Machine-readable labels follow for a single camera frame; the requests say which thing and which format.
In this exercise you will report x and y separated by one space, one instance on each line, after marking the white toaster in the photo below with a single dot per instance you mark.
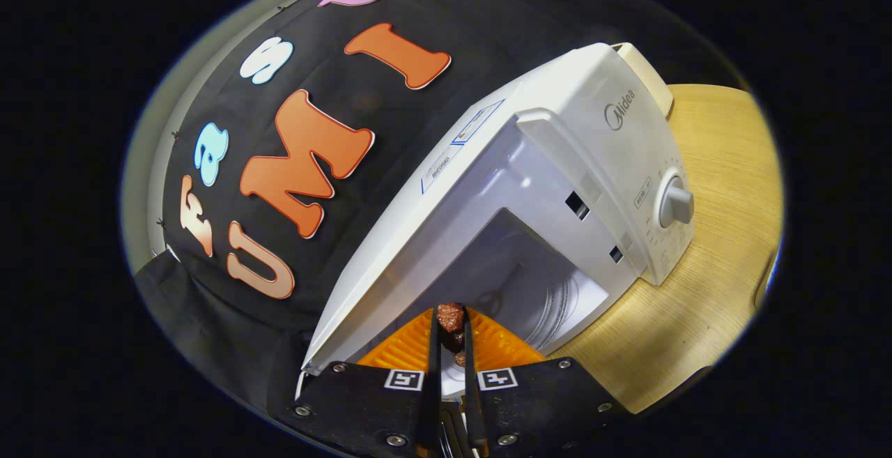
648 78

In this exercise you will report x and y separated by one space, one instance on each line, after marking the glass turntable plate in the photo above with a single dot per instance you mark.
557 304

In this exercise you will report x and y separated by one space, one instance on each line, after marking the white microwave oven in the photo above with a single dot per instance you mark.
557 130

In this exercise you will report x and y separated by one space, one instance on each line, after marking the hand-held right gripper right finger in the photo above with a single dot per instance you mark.
472 409

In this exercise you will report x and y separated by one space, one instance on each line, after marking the brown meat piece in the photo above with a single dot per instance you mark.
451 317

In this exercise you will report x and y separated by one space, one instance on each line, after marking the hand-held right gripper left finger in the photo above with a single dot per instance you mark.
433 388

